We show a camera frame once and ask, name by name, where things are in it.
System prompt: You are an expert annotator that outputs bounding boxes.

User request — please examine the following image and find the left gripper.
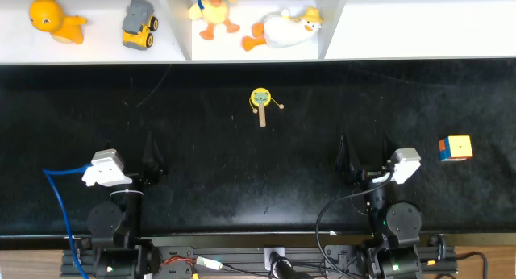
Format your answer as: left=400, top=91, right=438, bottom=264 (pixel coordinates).
left=103, top=130, right=166, bottom=189

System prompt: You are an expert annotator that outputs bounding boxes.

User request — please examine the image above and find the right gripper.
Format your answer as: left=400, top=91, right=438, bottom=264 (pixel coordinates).
left=335, top=133, right=398, bottom=188

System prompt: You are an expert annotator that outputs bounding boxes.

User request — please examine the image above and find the many-coloured puzzle cube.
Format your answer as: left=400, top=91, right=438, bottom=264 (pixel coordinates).
left=438, top=135, right=474, bottom=163

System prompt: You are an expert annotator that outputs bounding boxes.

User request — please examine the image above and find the yellow rattle drum toy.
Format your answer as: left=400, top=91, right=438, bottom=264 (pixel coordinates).
left=248, top=87, right=285, bottom=128

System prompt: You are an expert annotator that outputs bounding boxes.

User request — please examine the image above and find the grey and yellow toy truck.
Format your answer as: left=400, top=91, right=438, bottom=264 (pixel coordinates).
left=121, top=0, right=160, bottom=52

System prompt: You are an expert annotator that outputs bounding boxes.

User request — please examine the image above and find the white shelf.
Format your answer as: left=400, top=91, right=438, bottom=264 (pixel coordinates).
left=0, top=0, right=516, bottom=65

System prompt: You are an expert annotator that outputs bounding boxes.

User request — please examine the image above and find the white plush duck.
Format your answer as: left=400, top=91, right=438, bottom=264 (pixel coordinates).
left=241, top=6, right=324, bottom=52

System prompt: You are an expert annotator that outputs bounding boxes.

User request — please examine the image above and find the yellow rubber duck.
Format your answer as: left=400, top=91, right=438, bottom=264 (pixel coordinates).
left=27, top=0, right=88, bottom=45

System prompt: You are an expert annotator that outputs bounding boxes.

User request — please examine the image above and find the yellow plush duck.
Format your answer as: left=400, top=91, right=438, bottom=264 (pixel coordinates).
left=188, top=0, right=242, bottom=41

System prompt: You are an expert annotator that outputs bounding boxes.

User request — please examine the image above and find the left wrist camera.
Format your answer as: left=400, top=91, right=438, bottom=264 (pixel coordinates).
left=81, top=148, right=134, bottom=189

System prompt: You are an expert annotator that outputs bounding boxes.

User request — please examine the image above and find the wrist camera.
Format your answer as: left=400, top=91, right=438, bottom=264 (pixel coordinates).
left=387, top=147, right=422, bottom=185
left=81, top=148, right=134, bottom=189

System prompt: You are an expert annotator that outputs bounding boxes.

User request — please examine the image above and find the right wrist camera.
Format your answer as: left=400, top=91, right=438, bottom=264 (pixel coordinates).
left=387, top=147, right=422, bottom=185

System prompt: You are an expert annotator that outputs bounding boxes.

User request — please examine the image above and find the blue cable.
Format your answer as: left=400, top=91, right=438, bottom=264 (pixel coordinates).
left=42, top=163, right=94, bottom=279

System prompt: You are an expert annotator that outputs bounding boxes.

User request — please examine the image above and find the black cable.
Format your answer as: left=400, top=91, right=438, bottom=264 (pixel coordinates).
left=314, top=172, right=394, bottom=279

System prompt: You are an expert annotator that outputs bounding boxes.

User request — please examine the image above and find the mounting rail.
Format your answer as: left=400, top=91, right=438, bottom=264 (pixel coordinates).
left=60, top=235, right=489, bottom=279

